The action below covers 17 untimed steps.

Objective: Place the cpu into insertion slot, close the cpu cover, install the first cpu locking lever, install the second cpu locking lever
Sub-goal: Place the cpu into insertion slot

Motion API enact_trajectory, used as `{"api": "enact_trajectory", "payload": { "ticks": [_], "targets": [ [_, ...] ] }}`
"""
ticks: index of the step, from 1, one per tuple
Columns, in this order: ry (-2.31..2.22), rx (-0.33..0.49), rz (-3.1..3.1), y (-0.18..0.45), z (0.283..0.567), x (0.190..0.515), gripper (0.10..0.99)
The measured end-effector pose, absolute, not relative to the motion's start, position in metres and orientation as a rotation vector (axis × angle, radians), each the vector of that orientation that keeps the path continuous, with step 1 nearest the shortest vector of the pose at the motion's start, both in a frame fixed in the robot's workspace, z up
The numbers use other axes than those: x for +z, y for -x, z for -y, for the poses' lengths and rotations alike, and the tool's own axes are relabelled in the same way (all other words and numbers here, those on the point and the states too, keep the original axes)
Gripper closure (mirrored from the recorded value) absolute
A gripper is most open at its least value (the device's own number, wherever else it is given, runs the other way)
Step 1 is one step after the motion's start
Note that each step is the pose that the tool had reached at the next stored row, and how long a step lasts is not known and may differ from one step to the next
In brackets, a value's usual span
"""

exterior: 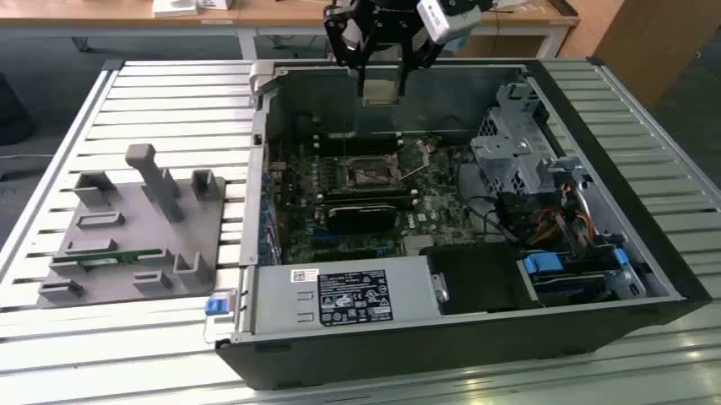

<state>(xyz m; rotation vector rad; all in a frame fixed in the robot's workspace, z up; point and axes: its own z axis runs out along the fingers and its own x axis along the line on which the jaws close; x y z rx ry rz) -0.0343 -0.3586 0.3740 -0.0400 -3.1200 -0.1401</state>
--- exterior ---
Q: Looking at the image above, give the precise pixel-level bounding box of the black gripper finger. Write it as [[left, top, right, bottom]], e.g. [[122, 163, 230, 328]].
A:
[[397, 35, 447, 96], [323, 6, 371, 96]]

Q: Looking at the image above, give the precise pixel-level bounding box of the silver CPU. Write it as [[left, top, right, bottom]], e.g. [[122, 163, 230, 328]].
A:
[[363, 78, 402, 106]]

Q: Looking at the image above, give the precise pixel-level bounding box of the metal socket cover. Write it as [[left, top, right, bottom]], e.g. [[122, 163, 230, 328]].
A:
[[406, 135, 443, 170]]

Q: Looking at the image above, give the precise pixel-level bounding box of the wire locking lever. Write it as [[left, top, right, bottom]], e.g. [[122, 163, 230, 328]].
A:
[[399, 160, 435, 181]]

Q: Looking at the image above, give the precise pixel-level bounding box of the metal CPU socket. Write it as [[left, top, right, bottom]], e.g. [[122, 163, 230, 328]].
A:
[[343, 154, 407, 190]]

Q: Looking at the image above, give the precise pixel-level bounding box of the wooden desk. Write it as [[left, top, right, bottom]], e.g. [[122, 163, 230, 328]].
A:
[[0, 0, 581, 60]]

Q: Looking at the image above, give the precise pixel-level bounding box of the silver drive cage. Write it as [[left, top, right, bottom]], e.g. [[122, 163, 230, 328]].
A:
[[470, 82, 593, 199]]

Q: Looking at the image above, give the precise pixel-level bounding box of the green motherboard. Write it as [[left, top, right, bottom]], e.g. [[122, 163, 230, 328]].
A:
[[262, 132, 497, 265]]

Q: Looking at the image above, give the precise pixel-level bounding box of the wooden cabinet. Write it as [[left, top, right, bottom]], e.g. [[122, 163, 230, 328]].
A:
[[590, 0, 721, 111]]

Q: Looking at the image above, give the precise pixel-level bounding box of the black graphics card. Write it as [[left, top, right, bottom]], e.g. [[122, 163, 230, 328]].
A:
[[323, 203, 401, 236]]

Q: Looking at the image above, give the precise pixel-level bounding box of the silver chipset heatsink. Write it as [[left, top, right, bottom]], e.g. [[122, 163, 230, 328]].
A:
[[402, 235, 437, 255]]

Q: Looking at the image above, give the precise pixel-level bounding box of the blue disk carrier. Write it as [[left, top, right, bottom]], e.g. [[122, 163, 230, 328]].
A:
[[521, 249, 618, 301]]

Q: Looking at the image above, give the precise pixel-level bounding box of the grey power supply unit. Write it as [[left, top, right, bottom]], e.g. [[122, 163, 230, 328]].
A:
[[247, 255, 450, 337]]

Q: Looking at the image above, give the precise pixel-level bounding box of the grey parts rack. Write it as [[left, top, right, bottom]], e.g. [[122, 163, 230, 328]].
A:
[[36, 143, 230, 311]]

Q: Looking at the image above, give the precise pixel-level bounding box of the green RAM stick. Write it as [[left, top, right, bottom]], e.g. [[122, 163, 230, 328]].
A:
[[78, 248, 166, 267]]

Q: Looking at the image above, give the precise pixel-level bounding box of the blue case latch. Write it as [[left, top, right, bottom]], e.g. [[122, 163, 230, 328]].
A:
[[206, 294, 236, 318]]

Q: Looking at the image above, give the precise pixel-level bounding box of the black PC case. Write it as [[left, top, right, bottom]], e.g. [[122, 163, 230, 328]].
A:
[[215, 57, 712, 392]]

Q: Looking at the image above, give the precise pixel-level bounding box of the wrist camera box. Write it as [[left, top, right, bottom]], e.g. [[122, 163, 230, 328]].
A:
[[415, 0, 485, 44]]

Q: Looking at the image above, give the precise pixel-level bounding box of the coloured power wire bundle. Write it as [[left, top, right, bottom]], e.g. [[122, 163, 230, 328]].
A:
[[529, 201, 600, 246]]

